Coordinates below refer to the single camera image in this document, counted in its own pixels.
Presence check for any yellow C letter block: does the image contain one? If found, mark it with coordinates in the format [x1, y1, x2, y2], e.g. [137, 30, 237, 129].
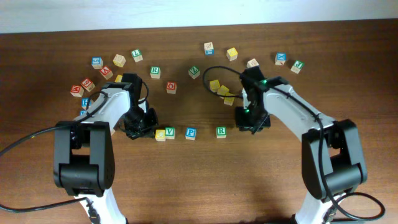
[155, 129, 166, 142]

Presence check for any green V letter block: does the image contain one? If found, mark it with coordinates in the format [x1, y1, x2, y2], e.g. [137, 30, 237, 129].
[165, 127, 175, 139]

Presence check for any green r block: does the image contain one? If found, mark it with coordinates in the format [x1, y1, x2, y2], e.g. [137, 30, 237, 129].
[216, 126, 227, 139]
[150, 66, 161, 79]

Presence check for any blue P letter block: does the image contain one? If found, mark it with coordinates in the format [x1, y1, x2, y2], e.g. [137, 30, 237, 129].
[185, 127, 197, 141]

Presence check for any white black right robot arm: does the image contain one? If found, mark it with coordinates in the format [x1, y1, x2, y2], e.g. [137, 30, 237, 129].
[235, 67, 368, 223]

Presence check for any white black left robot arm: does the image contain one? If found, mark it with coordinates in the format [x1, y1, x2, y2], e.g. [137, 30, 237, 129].
[53, 73, 158, 223]

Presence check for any yellow block cluster lower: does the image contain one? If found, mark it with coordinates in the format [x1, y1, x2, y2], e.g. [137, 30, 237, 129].
[223, 93, 235, 106]

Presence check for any yellow block cluster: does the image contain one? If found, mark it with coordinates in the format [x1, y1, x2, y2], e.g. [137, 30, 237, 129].
[223, 93, 235, 106]
[216, 85, 229, 99]

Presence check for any yellow block cluster middle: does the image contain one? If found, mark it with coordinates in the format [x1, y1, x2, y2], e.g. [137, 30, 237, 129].
[216, 85, 229, 99]

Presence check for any red O letter block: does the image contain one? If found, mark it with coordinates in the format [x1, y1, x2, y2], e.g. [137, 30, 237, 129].
[166, 82, 177, 94]

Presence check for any yellow G letter block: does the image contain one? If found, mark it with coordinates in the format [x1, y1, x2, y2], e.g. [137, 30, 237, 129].
[115, 75, 123, 83]

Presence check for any yellow S letter block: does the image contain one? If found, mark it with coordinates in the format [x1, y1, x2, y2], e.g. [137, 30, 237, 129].
[209, 80, 220, 93]

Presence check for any wooden block blue edge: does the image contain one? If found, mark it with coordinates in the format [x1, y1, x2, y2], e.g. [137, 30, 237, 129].
[246, 58, 259, 68]

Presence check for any blue H block upper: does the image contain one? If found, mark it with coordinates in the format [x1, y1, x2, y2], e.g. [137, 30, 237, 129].
[81, 98, 93, 110]

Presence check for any red A block upper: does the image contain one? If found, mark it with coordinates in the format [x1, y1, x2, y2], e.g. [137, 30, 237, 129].
[99, 65, 113, 80]

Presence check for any red 6 number block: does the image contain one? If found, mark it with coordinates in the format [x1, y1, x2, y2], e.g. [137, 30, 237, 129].
[81, 78, 95, 92]

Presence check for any plain wooden block yellow edge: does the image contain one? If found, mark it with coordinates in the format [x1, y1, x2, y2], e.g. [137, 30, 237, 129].
[113, 54, 126, 67]

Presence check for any blue X letter block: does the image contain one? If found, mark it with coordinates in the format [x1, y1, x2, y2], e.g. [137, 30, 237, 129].
[274, 52, 287, 65]

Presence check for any yellow block top right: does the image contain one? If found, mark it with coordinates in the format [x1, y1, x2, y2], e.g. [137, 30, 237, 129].
[226, 47, 238, 61]

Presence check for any green L letter block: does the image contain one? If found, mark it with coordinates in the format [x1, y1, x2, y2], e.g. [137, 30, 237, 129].
[131, 49, 143, 62]

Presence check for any green J letter block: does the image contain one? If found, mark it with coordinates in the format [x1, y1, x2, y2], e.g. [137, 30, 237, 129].
[290, 60, 305, 74]

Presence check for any red M letter block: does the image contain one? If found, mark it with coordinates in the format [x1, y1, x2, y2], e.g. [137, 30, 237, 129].
[70, 85, 84, 97]

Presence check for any blue S letter block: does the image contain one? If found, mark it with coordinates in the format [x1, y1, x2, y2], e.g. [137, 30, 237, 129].
[91, 57, 103, 70]

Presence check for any green Z letter block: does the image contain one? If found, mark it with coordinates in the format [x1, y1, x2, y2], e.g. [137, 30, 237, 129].
[188, 66, 200, 79]

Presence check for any wooden block blue side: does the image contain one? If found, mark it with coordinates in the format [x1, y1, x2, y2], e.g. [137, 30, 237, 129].
[203, 42, 215, 55]

